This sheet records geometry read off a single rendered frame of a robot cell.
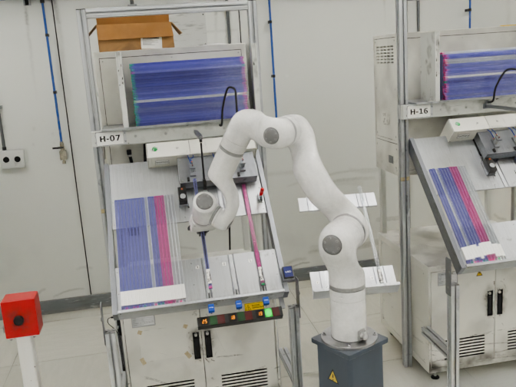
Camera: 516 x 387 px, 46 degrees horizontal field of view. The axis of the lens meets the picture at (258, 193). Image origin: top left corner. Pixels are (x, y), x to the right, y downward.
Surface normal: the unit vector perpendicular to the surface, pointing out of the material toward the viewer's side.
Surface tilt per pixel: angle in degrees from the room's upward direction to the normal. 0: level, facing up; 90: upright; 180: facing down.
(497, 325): 90
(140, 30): 75
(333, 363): 90
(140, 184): 46
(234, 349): 90
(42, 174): 90
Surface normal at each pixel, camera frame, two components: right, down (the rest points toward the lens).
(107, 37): 0.22, 0.03
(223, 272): 0.08, -0.53
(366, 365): 0.60, 0.13
